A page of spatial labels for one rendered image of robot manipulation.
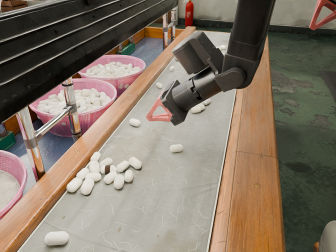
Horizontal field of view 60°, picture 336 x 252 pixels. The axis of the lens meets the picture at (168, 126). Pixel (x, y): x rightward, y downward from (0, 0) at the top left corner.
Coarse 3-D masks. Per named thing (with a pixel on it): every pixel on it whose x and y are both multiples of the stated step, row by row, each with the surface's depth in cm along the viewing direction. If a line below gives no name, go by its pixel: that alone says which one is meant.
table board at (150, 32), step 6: (150, 30) 184; (156, 30) 183; (162, 30) 182; (168, 30) 181; (180, 30) 179; (198, 30) 177; (150, 36) 186; (156, 36) 185; (162, 36) 184; (168, 36) 183
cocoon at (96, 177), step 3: (87, 174) 61; (90, 174) 61; (93, 174) 61; (96, 174) 61; (99, 174) 61; (87, 177) 60; (90, 177) 60; (93, 177) 60; (96, 177) 60; (99, 177) 61; (93, 180) 61; (96, 180) 61
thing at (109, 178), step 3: (111, 171) 62; (114, 171) 62; (108, 174) 61; (111, 174) 61; (114, 174) 61; (105, 177) 60; (108, 177) 60; (111, 177) 60; (114, 177) 61; (105, 180) 60; (108, 180) 60; (111, 180) 60; (108, 183) 60
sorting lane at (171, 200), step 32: (224, 96) 98; (128, 128) 80; (160, 128) 80; (192, 128) 80; (224, 128) 80; (160, 160) 68; (192, 160) 68; (64, 192) 58; (96, 192) 59; (128, 192) 59; (160, 192) 59; (192, 192) 59; (64, 224) 52; (96, 224) 52; (128, 224) 52; (160, 224) 52; (192, 224) 52
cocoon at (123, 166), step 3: (123, 162) 64; (126, 162) 64; (117, 165) 63; (120, 165) 63; (123, 165) 64; (126, 165) 64; (117, 168) 63; (120, 168) 63; (123, 168) 63; (120, 171) 63
